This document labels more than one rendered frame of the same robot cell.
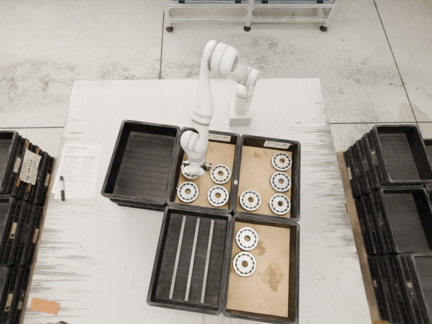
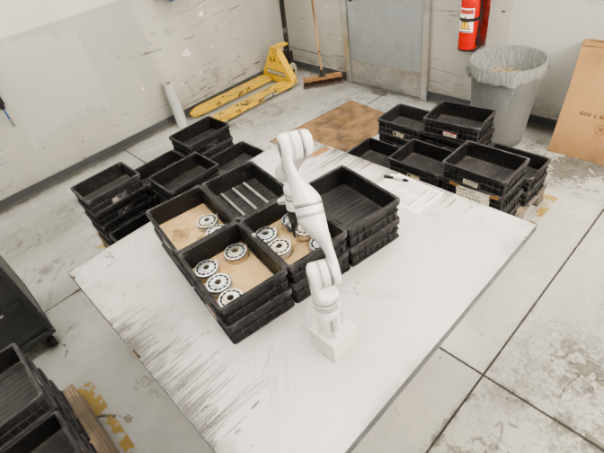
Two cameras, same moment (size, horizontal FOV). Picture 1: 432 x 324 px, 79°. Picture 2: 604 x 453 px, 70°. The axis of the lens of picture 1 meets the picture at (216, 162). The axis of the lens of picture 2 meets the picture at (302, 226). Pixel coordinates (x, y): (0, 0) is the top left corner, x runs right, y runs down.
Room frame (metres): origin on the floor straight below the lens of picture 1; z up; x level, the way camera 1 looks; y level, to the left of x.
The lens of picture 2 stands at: (1.63, -0.67, 2.11)
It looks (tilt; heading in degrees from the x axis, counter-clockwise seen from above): 40 degrees down; 147
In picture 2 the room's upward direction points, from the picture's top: 11 degrees counter-clockwise
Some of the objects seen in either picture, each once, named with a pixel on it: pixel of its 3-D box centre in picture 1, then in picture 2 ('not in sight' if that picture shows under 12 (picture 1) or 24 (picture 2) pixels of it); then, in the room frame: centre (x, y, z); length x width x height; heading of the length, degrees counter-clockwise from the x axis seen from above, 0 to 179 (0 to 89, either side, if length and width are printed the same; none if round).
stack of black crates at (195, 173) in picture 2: not in sight; (193, 197); (-0.94, 0.12, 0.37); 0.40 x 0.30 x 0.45; 95
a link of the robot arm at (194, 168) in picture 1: (195, 160); (291, 198); (0.41, 0.09, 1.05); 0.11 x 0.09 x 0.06; 175
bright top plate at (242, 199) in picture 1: (250, 200); (235, 251); (0.30, -0.18, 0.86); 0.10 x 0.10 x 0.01
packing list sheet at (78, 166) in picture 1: (77, 169); (406, 191); (0.45, 0.77, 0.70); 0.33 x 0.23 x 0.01; 5
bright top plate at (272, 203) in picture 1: (279, 204); (206, 268); (0.29, -0.32, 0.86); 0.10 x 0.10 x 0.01
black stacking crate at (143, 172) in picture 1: (145, 163); (346, 205); (0.45, 0.35, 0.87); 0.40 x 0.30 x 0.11; 176
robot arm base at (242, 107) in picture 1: (243, 101); (327, 312); (0.84, -0.13, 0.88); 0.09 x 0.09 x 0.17; 14
